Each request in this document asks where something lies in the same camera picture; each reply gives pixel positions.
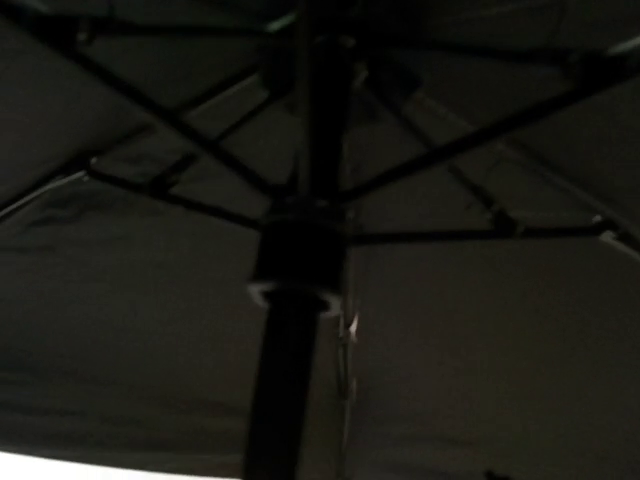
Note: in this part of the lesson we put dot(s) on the pink and black umbrella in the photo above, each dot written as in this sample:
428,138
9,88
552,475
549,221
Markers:
322,239

